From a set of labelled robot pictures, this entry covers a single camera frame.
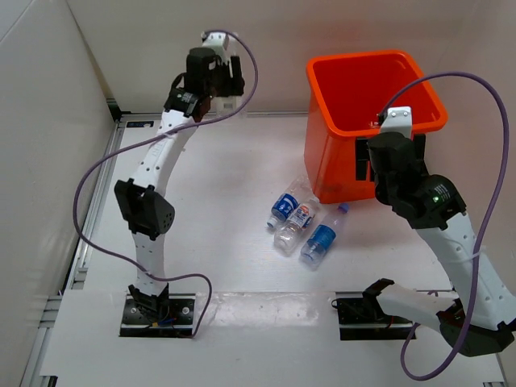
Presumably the yellow label plastic bottle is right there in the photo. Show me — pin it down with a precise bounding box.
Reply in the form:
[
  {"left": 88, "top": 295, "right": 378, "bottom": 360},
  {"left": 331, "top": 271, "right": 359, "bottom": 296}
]
[{"left": 212, "top": 96, "right": 242, "bottom": 116}]

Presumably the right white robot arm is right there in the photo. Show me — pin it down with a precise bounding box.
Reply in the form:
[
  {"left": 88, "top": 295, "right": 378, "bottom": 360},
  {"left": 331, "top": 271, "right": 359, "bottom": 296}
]
[{"left": 362, "top": 132, "right": 515, "bottom": 357}]

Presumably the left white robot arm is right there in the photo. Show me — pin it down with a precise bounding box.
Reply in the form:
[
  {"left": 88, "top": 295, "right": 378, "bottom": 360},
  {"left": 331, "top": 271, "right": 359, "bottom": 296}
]
[{"left": 114, "top": 47, "right": 244, "bottom": 323}]

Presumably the orange plastic bin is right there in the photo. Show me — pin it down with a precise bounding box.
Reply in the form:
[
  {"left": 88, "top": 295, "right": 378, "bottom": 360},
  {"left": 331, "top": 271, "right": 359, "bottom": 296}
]
[{"left": 303, "top": 49, "right": 449, "bottom": 204}]

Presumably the blue label sticker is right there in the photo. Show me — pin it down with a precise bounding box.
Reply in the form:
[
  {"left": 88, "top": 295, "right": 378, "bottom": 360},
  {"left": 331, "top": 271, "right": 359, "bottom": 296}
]
[{"left": 126, "top": 121, "right": 154, "bottom": 128}]

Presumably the blue label purple cap bottle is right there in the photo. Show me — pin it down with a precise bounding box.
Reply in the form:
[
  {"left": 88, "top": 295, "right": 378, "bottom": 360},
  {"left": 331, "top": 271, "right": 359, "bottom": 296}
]
[{"left": 299, "top": 203, "right": 350, "bottom": 270}]

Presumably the blue label crushed bottle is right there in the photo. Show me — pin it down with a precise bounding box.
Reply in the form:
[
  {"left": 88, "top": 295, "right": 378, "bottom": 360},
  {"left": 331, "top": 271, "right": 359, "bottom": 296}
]
[{"left": 266, "top": 174, "right": 312, "bottom": 231}]

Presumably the white blue label bottle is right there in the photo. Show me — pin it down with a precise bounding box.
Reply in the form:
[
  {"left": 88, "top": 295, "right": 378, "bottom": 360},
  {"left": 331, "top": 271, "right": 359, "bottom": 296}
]
[{"left": 273, "top": 196, "right": 320, "bottom": 256}]

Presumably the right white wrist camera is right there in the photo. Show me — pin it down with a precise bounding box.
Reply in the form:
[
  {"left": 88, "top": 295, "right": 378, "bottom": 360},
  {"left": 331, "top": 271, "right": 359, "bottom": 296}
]
[{"left": 378, "top": 106, "right": 413, "bottom": 139}]

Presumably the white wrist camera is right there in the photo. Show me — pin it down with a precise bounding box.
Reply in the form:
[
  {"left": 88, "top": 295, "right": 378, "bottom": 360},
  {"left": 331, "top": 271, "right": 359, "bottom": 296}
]
[
  {"left": 202, "top": 32, "right": 237, "bottom": 63},
  {"left": 378, "top": 106, "right": 413, "bottom": 139}
]

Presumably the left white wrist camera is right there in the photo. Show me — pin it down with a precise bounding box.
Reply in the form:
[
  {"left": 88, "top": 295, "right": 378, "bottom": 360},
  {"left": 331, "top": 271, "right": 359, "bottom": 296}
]
[{"left": 202, "top": 32, "right": 237, "bottom": 63}]

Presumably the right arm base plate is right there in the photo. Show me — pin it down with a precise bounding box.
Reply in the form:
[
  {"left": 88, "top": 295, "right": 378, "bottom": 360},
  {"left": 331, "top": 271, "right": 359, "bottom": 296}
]
[{"left": 331, "top": 293, "right": 414, "bottom": 341}]

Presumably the aluminium table frame rail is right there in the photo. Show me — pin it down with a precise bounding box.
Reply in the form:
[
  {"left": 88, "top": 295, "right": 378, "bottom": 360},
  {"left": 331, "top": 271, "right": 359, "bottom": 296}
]
[{"left": 19, "top": 98, "right": 134, "bottom": 387}]

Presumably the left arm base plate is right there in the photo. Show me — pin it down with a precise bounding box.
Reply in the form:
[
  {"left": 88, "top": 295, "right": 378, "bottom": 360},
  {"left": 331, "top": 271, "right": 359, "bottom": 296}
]
[{"left": 119, "top": 293, "right": 196, "bottom": 339}]

